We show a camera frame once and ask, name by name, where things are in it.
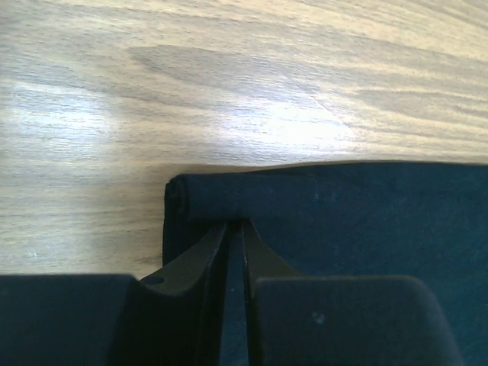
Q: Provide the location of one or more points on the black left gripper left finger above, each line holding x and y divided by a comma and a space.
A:
172, 317

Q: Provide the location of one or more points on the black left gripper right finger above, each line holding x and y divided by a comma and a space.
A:
294, 319

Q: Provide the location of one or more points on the black t shirt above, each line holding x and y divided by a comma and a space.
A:
426, 220

